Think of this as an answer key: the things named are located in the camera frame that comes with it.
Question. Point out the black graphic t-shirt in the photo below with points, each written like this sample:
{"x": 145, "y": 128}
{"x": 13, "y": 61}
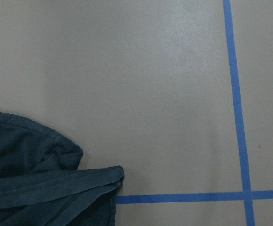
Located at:
{"x": 40, "y": 184}

